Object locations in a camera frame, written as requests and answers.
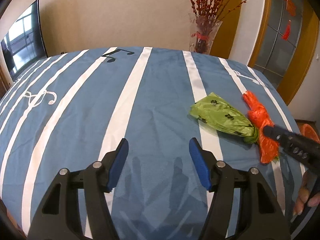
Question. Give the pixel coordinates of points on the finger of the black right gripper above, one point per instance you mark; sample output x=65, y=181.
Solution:
x=300, y=148

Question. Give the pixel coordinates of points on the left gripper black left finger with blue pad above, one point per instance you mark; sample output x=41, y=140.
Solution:
x=58, y=217

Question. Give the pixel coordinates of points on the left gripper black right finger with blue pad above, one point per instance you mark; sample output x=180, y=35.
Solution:
x=260, y=216

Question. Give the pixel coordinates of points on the orange plastic bag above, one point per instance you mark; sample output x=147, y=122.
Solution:
x=260, y=118

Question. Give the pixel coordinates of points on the green paw print bag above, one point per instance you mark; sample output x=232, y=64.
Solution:
x=220, y=115

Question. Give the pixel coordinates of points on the person's right hand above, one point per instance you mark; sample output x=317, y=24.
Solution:
x=304, y=194

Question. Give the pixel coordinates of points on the red plastic laundry basket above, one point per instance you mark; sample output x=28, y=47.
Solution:
x=307, y=131

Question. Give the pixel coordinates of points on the blue white striped cloth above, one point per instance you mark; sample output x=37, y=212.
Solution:
x=68, y=110

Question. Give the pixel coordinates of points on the glass panel door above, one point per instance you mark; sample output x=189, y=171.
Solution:
x=276, y=54

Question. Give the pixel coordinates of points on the red hanging tassel ornament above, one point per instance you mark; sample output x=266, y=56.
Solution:
x=290, y=12

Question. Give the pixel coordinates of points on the glass vase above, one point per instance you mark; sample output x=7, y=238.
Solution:
x=203, y=31

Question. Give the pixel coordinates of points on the black flat screen television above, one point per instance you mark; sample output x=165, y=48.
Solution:
x=23, y=44

